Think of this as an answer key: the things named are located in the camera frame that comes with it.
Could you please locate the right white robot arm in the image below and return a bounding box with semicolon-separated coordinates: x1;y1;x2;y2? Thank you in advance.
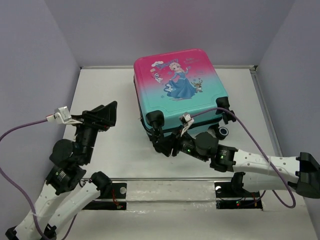
151;131;320;199

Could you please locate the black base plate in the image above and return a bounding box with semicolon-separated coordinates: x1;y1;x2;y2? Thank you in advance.
214;181;263;210
83;182;127;211

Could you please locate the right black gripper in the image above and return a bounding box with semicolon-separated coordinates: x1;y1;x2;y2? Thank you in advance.
152;123;209;162

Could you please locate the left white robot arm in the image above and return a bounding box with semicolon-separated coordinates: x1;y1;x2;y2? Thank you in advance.
5;101;118;240

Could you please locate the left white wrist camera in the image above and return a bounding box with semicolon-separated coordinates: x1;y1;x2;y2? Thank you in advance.
46;106;79;125

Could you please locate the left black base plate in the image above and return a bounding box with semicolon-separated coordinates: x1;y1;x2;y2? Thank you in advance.
83;182;127;211

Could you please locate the pink and teal suitcase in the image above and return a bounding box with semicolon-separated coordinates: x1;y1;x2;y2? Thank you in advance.
133;48;235;144

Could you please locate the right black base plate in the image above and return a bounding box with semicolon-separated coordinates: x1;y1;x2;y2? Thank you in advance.
214;181;263;210

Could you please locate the metal rail strip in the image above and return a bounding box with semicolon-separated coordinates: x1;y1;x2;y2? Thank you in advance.
110;176;232;182

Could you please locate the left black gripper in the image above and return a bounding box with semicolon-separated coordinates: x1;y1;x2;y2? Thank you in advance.
73;100;121;163

